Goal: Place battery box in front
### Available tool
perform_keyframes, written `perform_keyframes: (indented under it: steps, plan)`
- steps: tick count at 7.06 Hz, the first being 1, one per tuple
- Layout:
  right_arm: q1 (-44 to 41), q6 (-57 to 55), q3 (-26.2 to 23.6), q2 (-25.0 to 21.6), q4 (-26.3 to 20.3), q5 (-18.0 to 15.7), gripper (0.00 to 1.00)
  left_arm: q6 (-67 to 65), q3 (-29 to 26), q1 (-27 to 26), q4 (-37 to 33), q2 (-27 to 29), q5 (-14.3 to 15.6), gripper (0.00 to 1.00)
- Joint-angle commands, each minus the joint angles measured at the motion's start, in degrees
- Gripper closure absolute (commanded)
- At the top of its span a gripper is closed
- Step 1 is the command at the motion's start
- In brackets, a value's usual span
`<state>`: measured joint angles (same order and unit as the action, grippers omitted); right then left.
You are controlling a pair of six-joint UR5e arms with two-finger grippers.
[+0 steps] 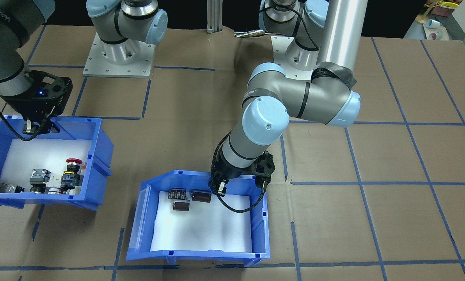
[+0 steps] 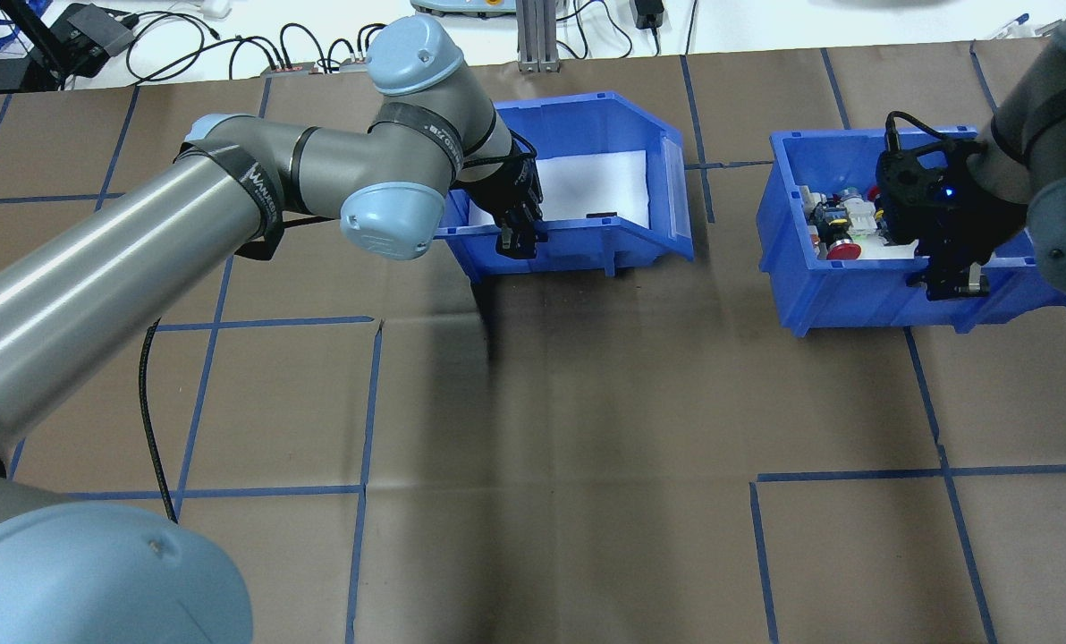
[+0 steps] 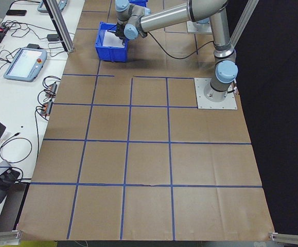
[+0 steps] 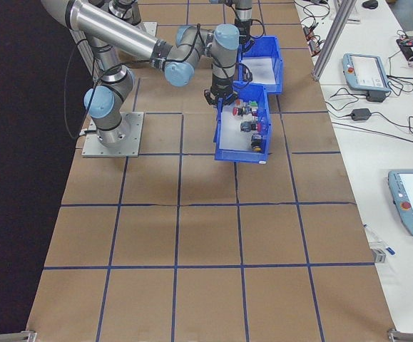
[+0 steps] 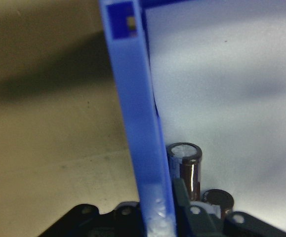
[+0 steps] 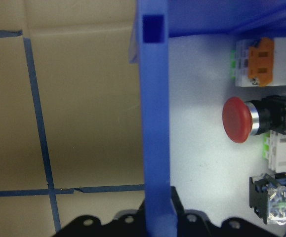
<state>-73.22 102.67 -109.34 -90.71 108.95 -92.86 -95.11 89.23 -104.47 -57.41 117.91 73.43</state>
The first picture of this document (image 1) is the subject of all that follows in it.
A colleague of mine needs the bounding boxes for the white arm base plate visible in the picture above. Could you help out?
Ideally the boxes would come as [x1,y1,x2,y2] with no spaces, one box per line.
[271,36,323,71]
[83,33,156,78]

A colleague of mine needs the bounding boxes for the wooden stand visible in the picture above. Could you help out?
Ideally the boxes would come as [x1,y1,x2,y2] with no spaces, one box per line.
[415,4,438,25]

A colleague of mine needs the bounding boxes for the silver metal cylinder tool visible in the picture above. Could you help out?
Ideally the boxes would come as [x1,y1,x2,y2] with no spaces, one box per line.
[234,30,264,39]

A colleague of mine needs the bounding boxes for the black red-ringed push button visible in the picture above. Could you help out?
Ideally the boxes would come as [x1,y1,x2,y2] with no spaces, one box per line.
[29,168,52,193]

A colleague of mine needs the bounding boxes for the blue battery storage bin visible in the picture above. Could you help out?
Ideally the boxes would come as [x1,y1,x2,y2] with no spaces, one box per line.
[126,169,271,268]

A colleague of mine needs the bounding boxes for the short aluminium frame post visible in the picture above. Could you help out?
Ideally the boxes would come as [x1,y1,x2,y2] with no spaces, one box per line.
[206,0,224,34]

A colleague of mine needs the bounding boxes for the blue switch storage bin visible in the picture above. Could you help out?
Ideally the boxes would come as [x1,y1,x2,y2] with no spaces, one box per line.
[0,114,114,212]

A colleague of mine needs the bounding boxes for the red mushroom stop button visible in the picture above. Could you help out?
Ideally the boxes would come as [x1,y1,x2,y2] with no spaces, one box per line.
[60,158,82,190]

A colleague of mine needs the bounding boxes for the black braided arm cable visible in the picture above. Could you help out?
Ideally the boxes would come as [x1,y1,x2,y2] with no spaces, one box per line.
[210,131,266,214]

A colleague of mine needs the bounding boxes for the white foam sheet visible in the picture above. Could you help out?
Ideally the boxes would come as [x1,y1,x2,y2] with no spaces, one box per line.
[150,190,253,253]
[0,139,92,194]

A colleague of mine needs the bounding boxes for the black contact block switch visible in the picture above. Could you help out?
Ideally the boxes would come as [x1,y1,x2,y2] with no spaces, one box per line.
[0,183,25,194]

